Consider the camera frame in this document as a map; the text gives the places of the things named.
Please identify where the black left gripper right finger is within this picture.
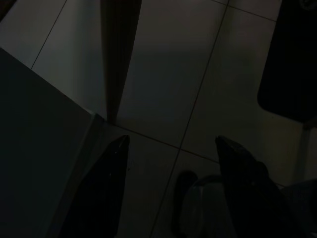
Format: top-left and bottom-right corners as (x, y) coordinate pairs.
(214, 135), (302, 238)

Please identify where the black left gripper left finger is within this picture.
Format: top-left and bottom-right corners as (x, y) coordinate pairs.
(58, 134), (131, 238)

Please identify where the brown wooden table leg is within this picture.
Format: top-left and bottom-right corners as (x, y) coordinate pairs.
(100, 0), (142, 124)

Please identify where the dark floor mat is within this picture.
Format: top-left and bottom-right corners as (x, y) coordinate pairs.
(257, 0), (317, 122)

